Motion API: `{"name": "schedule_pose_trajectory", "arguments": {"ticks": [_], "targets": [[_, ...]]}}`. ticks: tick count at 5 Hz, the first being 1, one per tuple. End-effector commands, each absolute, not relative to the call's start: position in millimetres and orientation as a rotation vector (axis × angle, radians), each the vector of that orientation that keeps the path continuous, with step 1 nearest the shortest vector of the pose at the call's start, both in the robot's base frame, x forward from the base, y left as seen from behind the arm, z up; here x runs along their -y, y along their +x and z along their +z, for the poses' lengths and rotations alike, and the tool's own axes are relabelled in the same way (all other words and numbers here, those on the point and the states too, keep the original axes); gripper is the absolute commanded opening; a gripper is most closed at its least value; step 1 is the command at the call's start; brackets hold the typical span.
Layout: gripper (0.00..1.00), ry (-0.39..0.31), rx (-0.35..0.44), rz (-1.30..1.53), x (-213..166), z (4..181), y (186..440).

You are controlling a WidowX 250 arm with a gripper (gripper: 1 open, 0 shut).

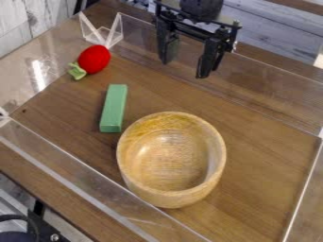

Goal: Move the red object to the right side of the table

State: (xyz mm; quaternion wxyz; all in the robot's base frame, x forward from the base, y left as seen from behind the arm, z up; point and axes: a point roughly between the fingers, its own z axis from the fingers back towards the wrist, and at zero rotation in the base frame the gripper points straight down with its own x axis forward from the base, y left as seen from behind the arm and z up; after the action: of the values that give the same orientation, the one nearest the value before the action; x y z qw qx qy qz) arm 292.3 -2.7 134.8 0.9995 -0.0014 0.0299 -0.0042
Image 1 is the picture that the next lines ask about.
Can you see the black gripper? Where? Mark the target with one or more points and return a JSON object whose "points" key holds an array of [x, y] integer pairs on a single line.
{"points": [[201, 17]]}

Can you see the red felt strawberry toy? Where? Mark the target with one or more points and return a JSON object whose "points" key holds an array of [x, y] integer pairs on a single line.
{"points": [[91, 62]]}

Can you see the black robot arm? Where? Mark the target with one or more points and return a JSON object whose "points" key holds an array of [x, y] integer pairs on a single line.
{"points": [[196, 19]]}

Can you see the green rectangular block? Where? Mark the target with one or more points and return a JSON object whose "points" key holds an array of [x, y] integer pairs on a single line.
{"points": [[115, 102]]}

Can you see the wooden bowl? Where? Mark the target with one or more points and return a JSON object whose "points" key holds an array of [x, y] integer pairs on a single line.
{"points": [[172, 156]]}

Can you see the black table clamp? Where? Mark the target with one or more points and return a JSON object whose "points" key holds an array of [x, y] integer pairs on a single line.
{"points": [[41, 231]]}

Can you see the clear acrylic tray wall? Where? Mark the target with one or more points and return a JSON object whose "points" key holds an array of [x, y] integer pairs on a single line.
{"points": [[266, 110]]}

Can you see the clear acrylic corner bracket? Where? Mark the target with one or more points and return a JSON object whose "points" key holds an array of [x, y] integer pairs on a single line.
{"points": [[105, 36]]}

